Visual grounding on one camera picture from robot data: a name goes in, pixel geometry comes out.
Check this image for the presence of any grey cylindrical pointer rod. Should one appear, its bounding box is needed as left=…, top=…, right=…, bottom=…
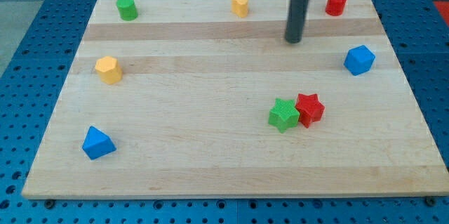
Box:
left=284, top=0, right=309, bottom=44

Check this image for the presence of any red star block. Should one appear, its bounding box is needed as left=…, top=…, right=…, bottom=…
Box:
left=295, top=93, right=325, bottom=128

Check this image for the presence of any green star block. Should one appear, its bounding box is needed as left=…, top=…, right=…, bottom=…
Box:
left=268, top=98, right=300, bottom=133

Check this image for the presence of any red cylinder block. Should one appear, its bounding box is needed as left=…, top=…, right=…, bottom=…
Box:
left=325, top=0, right=347, bottom=16

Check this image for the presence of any yellow heart block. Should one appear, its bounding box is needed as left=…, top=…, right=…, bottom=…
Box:
left=231, top=0, right=249, bottom=18

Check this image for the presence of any blue cube block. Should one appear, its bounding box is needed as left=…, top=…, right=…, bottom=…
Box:
left=344, top=45, right=376, bottom=76

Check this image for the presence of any wooden board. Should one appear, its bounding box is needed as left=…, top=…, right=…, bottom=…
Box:
left=22, top=0, right=448, bottom=200

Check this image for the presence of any green cylinder block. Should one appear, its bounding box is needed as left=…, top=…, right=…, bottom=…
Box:
left=116, top=0, right=138, bottom=21

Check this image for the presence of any yellow hexagon block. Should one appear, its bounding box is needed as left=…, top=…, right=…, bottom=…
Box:
left=95, top=56, right=123, bottom=84

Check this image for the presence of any blue triangle block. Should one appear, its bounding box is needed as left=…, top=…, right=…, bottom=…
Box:
left=82, top=126, right=116, bottom=160

